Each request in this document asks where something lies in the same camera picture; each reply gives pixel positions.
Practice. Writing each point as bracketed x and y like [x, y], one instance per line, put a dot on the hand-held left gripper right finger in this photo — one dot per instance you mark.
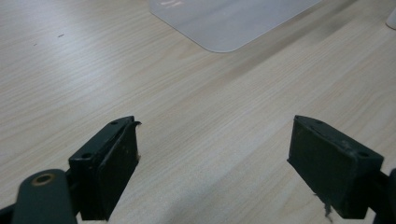
[333, 168]

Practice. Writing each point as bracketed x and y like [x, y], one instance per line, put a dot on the white plastic cutting board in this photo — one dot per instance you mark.
[230, 21]

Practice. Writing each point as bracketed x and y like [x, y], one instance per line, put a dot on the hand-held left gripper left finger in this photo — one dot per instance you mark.
[107, 168]

